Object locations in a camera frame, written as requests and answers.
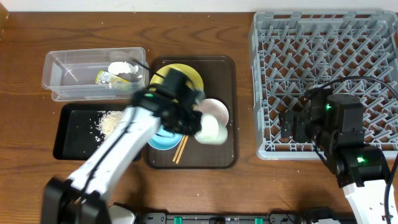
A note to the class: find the pink bowl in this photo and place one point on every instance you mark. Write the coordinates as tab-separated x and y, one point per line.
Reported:
215	108

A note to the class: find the yellow green wrapper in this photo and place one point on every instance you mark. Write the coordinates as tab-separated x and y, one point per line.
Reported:
111	81

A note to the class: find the light blue bowl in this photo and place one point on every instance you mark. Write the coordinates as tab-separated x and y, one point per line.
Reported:
164	140

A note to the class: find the dark brown serving tray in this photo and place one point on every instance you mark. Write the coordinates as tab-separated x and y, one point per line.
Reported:
219	79

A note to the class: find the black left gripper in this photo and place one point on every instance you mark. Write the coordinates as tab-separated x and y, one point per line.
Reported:
198	126

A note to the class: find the grey dishwasher rack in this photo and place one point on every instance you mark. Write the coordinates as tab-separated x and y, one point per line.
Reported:
352	52

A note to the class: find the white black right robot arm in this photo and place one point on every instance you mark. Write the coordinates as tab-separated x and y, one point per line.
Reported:
334	123

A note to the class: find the white green cup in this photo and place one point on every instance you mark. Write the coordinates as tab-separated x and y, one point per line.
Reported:
212	131

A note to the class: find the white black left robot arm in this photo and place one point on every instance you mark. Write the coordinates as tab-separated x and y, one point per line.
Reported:
83	197

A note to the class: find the clear plastic bin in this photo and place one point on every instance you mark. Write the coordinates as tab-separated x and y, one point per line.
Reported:
70	74

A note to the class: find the white tissue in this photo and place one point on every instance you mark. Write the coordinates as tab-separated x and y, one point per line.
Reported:
117	68

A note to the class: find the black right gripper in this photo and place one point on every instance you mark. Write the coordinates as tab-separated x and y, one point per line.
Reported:
300	122

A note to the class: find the black waste tray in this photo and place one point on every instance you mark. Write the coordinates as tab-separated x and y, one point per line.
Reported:
78	136

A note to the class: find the rice leftovers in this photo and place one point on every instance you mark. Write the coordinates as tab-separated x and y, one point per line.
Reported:
107	123

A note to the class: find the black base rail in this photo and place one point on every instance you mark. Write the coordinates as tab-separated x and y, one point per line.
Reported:
275	216

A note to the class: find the yellow plate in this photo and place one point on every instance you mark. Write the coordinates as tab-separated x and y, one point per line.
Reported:
194	82

